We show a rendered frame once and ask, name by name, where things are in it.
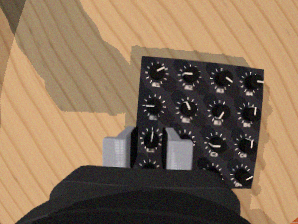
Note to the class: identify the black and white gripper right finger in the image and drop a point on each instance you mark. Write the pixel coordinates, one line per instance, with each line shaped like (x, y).
(176, 154)

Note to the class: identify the black knob box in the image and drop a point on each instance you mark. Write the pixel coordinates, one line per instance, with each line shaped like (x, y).
(168, 87)

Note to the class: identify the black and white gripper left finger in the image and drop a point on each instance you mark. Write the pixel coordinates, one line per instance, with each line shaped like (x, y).
(121, 151)

